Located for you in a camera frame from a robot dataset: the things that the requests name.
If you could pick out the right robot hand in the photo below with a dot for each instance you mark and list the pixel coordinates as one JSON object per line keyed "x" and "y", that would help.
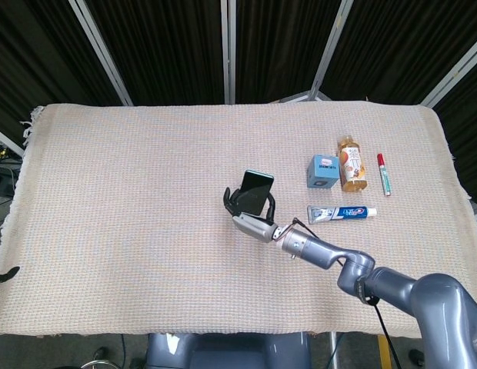
{"x": 255, "y": 227}

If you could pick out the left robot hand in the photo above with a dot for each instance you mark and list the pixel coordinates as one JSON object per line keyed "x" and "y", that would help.
{"x": 5, "y": 276}

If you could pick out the teal-edged black phone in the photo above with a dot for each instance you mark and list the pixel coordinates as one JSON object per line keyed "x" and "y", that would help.
{"x": 255, "y": 192}

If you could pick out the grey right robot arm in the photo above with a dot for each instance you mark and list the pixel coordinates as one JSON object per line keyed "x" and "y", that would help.
{"x": 323, "y": 251}

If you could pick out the blue white toothpaste tube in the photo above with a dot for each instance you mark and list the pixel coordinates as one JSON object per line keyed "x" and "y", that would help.
{"x": 346, "y": 212}

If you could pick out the small blue cardboard box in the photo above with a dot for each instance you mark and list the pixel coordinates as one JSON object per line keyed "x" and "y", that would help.
{"x": 323, "y": 173}

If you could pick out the beige woven tablecloth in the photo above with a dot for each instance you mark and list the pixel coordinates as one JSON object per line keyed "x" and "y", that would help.
{"x": 146, "y": 215}

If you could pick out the amber tea drink bottle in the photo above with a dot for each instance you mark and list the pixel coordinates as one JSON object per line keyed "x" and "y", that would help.
{"x": 352, "y": 165}

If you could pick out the grey robot torso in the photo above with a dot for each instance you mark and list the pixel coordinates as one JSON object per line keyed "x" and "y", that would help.
{"x": 231, "y": 351}

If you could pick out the red capped marker pen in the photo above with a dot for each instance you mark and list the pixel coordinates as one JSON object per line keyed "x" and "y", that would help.
{"x": 384, "y": 175}

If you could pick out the metal table leg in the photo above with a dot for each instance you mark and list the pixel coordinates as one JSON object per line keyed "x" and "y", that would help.
{"x": 332, "y": 350}

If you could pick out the black folding screen white frame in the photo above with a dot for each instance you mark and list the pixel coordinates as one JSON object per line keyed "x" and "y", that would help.
{"x": 165, "y": 50}

